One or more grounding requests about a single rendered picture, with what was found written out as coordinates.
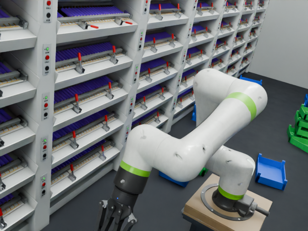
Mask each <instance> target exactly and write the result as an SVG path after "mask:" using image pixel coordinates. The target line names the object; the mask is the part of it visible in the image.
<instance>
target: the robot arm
mask: <svg viewBox="0 0 308 231"><path fill-rule="evenodd" d="M193 90H194V96H195V104H196V128H194V129H193V130H192V131H191V132H189V133H188V134H187V135H186V136H185V137H183V138H182V139H177V138H175V137H172V136H170V135H168V134H166V133H165V132H163V131H161V130H159V129H158V128H156V127H154V126H152V125H148V124H143V125H139V126H137V127H135V128H133V129H132V130H131V131H130V133H129V134H128V136H127V140H126V147H125V152H124V155H123V157H122V160H121V163H120V165H119V168H118V171H117V173H116V176H115V178H114V180H113V182H114V184H115V186H114V189H113V191H112V194H111V197H110V198H109V199H108V200H101V201H99V212H98V217H97V220H96V225H95V229H94V231H108V230H109V228H110V225H111V223H112V221H113V219H114V218H115V225H114V228H113V231H120V230H121V226H122V223H123V222H124V219H125V218H127V217H129V219H128V223H127V224H126V226H125V227H124V229H123V231H130V230H131V228H132V227H133V225H134V224H136V223H137V222H138V219H137V218H135V217H134V215H133V207H134V205H135V202H136V200H137V198H138V195H139V194H141V193H143V190H144V188H145V185H146V183H147V180H148V178H149V175H150V173H151V170H152V168H156V169H158V170H159V171H161V172H163V173H164V174H166V175H167V176H169V177H170V178H171V179H173V180H175V181H178V182H188V181H190V180H192V179H194V178H195V177H197V176H198V174H199V173H200V171H201V170H202V169H203V167H204V168H206V169H208V170H210V171H212V172H214V173H216V174H218V175H219V176H220V179H219V183H218V184H219V185H218V188H217V189H216V190H215V191H214V192H213V194H212V200H213V202H214V204H215V205H216V206H217V207H219V208H220V209H222V210H224V211H227V212H238V214H239V215H240V216H241V217H244V216H246V215H248V213H253V212H254V211H255V210H256V211H258V212H260V213H261V214H263V215H265V216H267V217H268V216H269V214H270V212H268V211H266V210H265V209H263V208H261V207H259V206H257V205H258V204H257V203H255V202H254V198H252V197H250V196H248V195H246V194H245V193H246V192H247V189H248V186H249V183H250V181H251V178H252V175H253V172H254V169H255V162H254V160H253V159H252V158H251V157H250V156H248V155H246V154H244V153H241V152H238V151H235V150H233V149H230V148H228V147H225V146H223V144H224V143H225V142H227V141H228V140H229V139H230V138H231V137H232V136H234V135H235V134H236V133H237V132H239V131H240V130H241V129H243V128H244V127H245V126H247V125H248V124H249V123H250V122H251V121H252V120H253V119H254V118H256V117H257V116H258V115H259V114H260V113H261V112H262V111H263V110H264V108H265V107H266V105H267V100H268V98H267V93H266V91H265V90H264V88H263V87H262V86H260V85H259V84H257V83H254V82H250V81H245V80H241V79H238V78H235V77H232V76H230V75H227V74H225V73H222V72H220V71H218V70H216V69H213V68H207V69H203V70H201V71H200V72H199V73H198V74H197V75H196V76H195V78H194V80H193ZM107 207H108V210H109V212H108V214H107V216H106V217H107V218H106V220H105V222H104V219H105V214H106V210H107ZM103 223H104V224H103Z"/></svg>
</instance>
